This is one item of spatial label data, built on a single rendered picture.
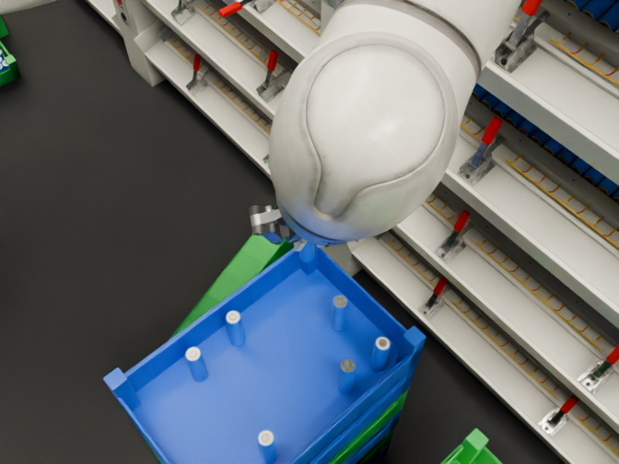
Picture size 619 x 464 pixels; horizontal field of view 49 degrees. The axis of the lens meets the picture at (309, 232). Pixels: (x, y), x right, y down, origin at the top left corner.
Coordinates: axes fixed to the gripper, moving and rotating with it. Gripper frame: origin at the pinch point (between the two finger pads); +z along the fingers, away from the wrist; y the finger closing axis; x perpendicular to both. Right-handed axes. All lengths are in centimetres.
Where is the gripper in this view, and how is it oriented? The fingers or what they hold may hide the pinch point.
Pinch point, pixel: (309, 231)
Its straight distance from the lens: 74.4
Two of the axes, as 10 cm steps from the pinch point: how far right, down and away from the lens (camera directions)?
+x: -1.8, -9.7, 1.4
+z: -0.8, 1.5, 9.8
